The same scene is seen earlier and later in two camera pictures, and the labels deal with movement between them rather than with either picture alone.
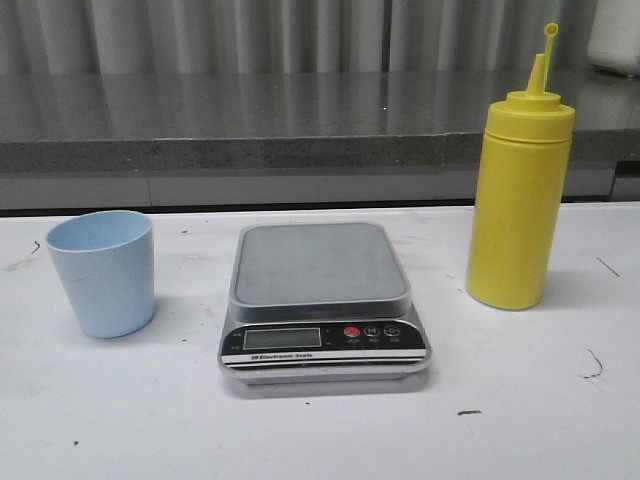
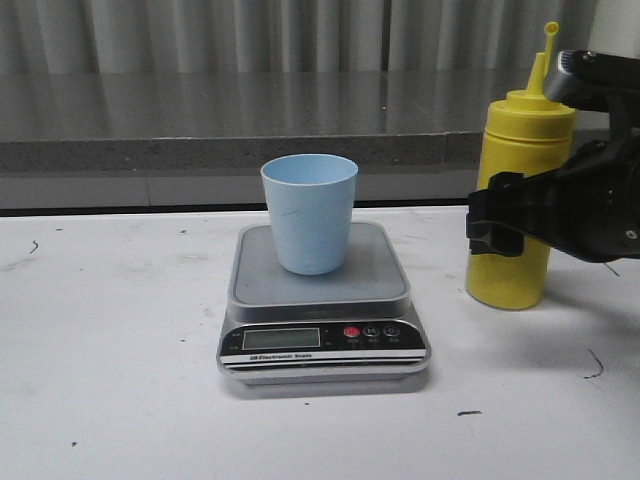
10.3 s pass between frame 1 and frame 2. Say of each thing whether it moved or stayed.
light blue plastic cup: moved
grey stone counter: stayed
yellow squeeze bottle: stayed
